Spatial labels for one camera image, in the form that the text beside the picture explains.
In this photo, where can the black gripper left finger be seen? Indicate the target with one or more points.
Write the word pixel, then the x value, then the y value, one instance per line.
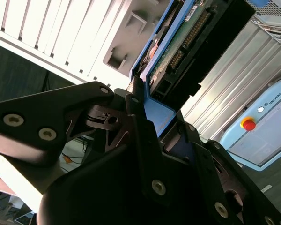
pixel 49 112

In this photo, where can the hard disk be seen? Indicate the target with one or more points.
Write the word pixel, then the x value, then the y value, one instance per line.
pixel 178 58

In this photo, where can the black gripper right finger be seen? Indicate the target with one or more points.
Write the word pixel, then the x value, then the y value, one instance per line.
pixel 236 187

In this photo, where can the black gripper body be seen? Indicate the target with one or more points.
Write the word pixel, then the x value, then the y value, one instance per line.
pixel 96 199

